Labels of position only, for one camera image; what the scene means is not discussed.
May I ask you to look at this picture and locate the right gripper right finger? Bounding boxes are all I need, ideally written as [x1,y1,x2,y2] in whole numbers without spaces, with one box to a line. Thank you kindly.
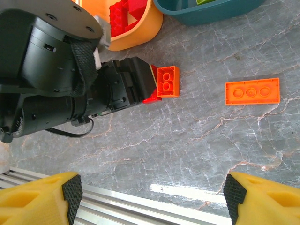
[223,171,300,225]

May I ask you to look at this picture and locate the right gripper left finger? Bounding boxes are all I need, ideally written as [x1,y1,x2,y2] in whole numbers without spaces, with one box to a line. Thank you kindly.
[0,171,83,225]

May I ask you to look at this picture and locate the red long lego brick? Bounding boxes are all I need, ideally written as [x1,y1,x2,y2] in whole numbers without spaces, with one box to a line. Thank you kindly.
[109,2,129,38]
[121,0,148,15]
[142,64,163,105]

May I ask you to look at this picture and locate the orange medium lego brick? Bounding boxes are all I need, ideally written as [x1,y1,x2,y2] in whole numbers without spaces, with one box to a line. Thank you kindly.
[156,65,181,98]

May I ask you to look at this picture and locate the orange plastic container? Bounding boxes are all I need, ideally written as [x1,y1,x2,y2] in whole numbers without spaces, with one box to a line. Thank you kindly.
[78,0,164,52]

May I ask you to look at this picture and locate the teal plastic container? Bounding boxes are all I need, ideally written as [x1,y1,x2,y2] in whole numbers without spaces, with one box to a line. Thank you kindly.
[152,0,267,26]

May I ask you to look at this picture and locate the orange long flat lego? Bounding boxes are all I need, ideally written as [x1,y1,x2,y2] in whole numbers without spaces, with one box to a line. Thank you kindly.
[225,77,281,106]

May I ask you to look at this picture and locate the black velcro strap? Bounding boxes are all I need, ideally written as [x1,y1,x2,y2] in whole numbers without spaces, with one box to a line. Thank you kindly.
[69,39,99,97]

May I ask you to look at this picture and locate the thin black cable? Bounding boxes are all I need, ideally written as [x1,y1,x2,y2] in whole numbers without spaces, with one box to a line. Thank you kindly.
[45,116,95,139]

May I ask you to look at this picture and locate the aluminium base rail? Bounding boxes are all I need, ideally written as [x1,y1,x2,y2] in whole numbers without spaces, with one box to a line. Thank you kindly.
[0,166,235,225]

